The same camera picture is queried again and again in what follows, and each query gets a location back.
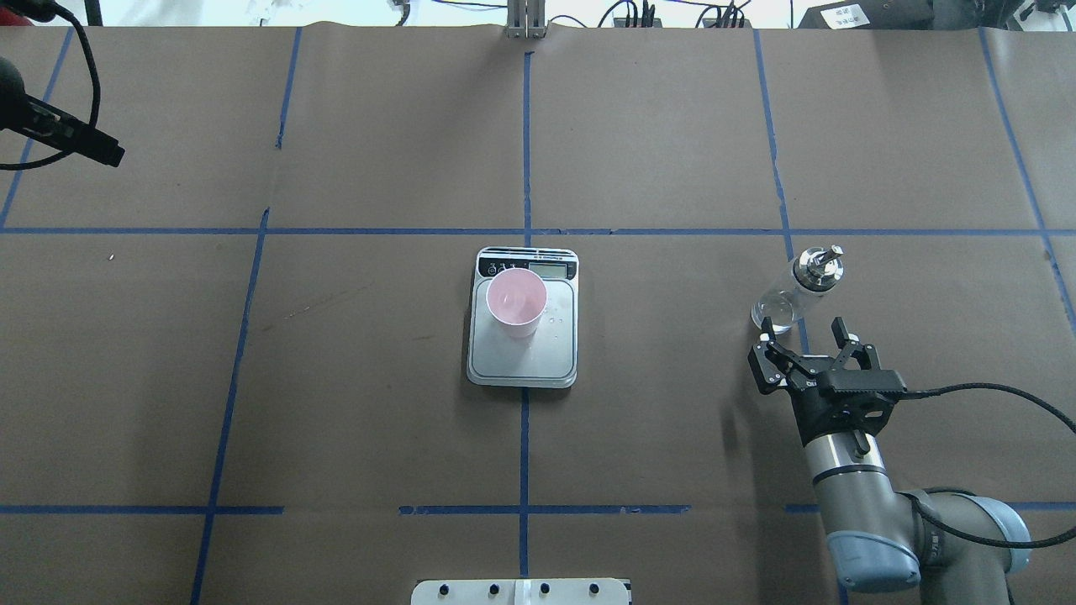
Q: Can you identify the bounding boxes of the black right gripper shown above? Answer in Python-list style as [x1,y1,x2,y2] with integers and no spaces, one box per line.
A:
[748,316,908,445]

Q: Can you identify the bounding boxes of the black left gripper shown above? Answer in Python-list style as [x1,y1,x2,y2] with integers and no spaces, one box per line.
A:
[1,58,124,167]

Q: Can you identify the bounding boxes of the clear glass sauce bottle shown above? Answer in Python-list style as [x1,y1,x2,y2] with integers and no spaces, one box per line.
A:
[751,245,845,334]

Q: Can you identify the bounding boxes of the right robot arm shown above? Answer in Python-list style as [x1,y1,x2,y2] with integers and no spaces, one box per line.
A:
[748,318,1073,604]

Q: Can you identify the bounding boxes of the silver digital kitchen scale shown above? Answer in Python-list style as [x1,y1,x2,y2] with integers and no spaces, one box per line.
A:
[465,247,580,388]

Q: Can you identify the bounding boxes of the black box with label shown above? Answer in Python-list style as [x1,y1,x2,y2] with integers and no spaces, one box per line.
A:
[795,1,935,30]

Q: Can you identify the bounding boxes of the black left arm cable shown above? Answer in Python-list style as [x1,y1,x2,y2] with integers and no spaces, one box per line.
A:
[0,0,103,172]

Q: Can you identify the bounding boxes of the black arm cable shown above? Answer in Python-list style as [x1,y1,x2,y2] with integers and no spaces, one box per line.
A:
[0,0,103,172]
[891,382,1076,550]

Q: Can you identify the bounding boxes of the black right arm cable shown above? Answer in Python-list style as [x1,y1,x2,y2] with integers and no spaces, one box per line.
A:
[891,382,1076,550]

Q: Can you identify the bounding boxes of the aluminium frame post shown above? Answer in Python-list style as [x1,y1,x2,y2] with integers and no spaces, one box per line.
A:
[504,0,548,39]

